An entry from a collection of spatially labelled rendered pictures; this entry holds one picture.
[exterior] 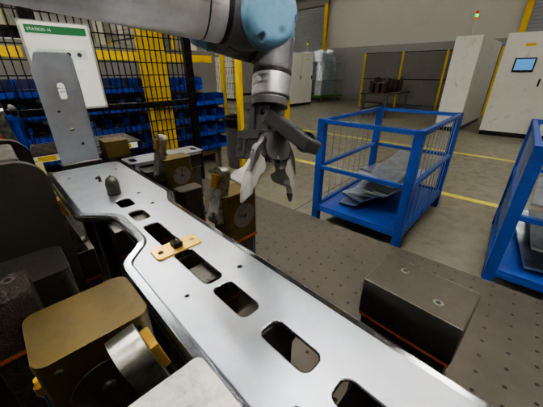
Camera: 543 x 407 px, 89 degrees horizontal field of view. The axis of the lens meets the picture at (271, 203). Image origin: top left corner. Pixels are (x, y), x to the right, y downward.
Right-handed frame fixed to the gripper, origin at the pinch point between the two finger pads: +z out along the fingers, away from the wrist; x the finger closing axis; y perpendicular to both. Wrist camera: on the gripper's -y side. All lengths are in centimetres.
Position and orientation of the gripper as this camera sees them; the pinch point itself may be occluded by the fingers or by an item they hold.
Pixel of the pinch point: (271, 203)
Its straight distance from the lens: 54.4
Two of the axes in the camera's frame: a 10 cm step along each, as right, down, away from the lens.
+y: -7.8, -1.1, 6.2
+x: -6.3, 0.3, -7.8
